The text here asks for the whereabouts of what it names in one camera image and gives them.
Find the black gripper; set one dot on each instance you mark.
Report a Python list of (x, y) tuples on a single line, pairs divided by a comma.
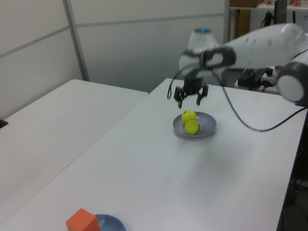
[(193, 86)]

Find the yellow tennis ball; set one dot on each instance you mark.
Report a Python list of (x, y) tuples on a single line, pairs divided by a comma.
[(189, 115), (192, 128)]

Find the orange cube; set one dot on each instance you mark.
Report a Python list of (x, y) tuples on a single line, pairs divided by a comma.
[(81, 220)]

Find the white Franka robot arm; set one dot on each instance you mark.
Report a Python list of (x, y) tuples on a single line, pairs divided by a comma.
[(260, 45)]

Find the purple plate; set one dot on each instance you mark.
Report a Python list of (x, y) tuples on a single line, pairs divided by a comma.
[(208, 125)]

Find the black box with plug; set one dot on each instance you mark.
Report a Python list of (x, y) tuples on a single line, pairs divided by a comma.
[(249, 80)]

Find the white power strip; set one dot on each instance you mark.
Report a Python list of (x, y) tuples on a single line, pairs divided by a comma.
[(267, 77)]

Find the white background desk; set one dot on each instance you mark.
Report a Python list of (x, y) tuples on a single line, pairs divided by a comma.
[(269, 91)]

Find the brown wooden board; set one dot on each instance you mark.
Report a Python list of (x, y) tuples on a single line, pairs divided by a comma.
[(241, 24)]

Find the black stand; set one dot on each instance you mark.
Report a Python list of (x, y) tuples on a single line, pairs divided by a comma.
[(267, 19)]

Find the black vertical bar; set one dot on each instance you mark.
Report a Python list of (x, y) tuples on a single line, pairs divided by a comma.
[(280, 12)]

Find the red and white box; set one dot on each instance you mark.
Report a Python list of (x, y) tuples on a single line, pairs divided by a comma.
[(298, 2)]

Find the blue plate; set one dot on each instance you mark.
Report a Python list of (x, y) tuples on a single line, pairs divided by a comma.
[(110, 222)]

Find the black table clamp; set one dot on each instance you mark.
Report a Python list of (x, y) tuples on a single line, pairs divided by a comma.
[(3, 123)]

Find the grey partition post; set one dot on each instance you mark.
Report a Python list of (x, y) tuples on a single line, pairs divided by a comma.
[(77, 41), (227, 21)]

